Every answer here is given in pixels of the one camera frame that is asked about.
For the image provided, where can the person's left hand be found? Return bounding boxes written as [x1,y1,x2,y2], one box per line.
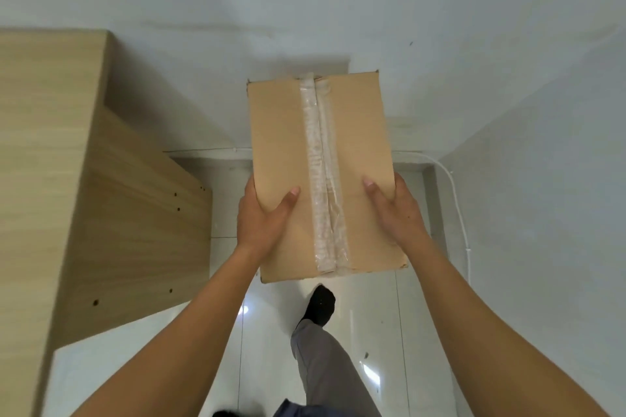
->
[237,175,302,264]

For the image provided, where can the person's right hand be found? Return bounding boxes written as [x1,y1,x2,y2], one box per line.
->
[363,172,434,256]

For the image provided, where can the plain brown cardboard box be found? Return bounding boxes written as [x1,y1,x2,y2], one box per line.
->
[246,70,410,285]

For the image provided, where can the person's left forearm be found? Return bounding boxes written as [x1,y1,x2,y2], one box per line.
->
[70,245,260,417]

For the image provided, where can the person's right forearm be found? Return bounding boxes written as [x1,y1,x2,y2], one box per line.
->
[408,235,610,417]

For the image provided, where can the person's right black sock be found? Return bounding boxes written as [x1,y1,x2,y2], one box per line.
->
[298,284,337,327]

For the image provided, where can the person's grey trousers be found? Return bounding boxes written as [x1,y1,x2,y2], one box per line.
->
[291,319,382,417]

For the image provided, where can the light wooden table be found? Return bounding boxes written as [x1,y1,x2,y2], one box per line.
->
[0,29,213,417]

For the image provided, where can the white cable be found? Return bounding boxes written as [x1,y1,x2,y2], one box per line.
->
[393,151,472,285]

